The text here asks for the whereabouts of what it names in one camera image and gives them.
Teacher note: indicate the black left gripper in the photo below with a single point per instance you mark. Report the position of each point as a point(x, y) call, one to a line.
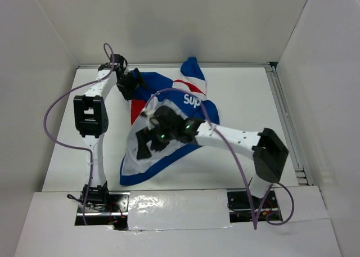
point(136, 83)

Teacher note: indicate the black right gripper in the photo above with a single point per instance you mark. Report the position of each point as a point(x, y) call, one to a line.
point(144, 136)

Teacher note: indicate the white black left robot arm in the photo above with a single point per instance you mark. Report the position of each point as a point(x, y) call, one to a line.
point(92, 122)

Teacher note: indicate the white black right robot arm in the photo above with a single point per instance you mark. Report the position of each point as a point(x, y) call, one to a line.
point(264, 148)

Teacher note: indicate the white taped cover panel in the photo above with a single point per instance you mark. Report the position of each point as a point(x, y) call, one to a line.
point(178, 210)

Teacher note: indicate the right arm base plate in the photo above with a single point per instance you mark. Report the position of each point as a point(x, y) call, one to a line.
point(239, 208)

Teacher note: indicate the blue white red jacket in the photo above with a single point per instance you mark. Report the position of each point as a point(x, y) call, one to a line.
point(185, 93)

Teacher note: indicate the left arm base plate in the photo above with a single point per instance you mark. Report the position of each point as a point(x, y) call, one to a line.
point(113, 214)

